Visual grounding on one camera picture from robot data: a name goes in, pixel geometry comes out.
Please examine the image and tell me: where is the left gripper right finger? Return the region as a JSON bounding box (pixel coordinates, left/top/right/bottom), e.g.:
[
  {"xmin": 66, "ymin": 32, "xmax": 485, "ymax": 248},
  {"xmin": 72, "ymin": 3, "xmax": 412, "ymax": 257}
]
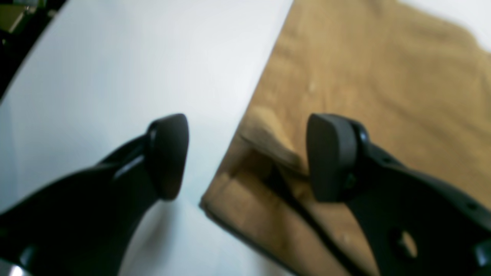
[{"xmin": 306, "ymin": 113, "xmax": 491, "ymax": 276}]

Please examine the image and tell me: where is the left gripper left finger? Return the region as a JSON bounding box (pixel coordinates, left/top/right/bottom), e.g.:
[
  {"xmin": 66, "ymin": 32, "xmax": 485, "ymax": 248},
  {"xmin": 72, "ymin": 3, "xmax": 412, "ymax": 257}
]
[{"xmin": 0, "ymin": 114, "xmax": 189, "ymax": 276}]

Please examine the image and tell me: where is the brown t-shirt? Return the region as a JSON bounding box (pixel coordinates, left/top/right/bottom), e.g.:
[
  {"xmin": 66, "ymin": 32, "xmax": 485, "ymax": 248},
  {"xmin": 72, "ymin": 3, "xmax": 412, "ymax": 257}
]
[{"xmin": 200, "ymin": 0, "xmax": 490, "ymax": 276}]

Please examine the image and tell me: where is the black chair frame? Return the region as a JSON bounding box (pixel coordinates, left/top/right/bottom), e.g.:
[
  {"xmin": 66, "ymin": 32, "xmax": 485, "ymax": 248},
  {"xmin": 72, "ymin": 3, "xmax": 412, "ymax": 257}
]
[{"xmin": 0, "ymin": 0, "xmax": 66, "ymax": 97}]

